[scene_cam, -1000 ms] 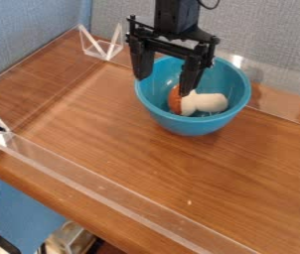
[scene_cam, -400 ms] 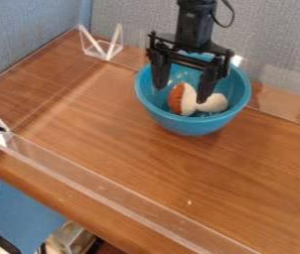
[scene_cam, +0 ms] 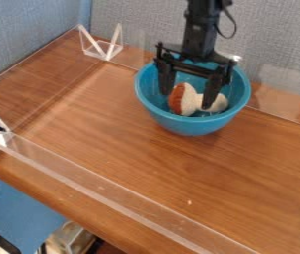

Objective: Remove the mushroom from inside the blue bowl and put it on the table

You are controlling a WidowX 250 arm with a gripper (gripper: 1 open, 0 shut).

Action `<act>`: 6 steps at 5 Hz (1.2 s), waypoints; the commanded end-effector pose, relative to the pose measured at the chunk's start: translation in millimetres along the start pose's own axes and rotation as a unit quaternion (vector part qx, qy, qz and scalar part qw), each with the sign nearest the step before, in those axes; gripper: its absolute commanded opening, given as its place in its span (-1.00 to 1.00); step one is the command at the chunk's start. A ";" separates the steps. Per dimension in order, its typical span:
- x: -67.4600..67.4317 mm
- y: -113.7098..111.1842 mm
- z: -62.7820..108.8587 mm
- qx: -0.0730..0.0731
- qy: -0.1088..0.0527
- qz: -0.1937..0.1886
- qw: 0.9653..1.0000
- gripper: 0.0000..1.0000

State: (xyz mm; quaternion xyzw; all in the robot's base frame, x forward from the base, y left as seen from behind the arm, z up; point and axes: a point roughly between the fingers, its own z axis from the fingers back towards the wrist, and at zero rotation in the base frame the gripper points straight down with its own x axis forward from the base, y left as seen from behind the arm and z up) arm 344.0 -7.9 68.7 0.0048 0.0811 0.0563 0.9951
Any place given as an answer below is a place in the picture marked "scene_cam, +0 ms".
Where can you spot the metal frame under table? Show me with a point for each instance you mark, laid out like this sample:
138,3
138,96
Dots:
70,239

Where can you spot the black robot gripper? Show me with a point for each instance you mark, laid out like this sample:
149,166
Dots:
195,56

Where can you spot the blue plastic bowl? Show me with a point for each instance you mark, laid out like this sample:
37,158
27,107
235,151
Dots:
201,123

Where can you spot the brown and white toy mushroom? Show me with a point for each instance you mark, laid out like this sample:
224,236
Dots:
185,101

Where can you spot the clear acrylic front barrier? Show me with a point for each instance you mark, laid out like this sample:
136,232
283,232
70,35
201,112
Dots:
161,219

